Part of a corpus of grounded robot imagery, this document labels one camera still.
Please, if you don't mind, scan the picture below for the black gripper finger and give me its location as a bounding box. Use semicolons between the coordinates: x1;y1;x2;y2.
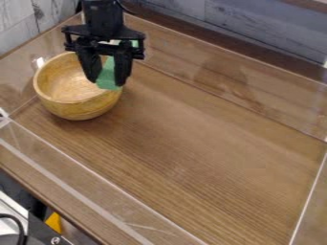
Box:
114;49;134;86
75;45;103;83

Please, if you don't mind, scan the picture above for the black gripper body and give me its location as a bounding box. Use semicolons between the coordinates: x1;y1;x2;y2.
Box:
62;0;146;59

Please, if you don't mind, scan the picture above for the green rectangular block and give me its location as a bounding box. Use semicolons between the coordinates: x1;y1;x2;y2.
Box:
97;40;143;90

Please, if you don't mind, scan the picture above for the brown wooden bowl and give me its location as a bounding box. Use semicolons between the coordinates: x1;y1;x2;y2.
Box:
34;52;123;121

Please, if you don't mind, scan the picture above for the yellow object under table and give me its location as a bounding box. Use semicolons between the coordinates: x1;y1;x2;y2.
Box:
46;212;63;234

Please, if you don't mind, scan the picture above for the clear acrylic barrier wall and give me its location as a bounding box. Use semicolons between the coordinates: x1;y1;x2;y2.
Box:
0;16;327;245

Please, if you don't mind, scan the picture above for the black device with logo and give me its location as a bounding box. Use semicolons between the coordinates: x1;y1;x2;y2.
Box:
25;213;74;245

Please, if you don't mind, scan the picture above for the black cable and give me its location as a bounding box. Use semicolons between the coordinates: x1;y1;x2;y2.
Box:
0;212;29;245

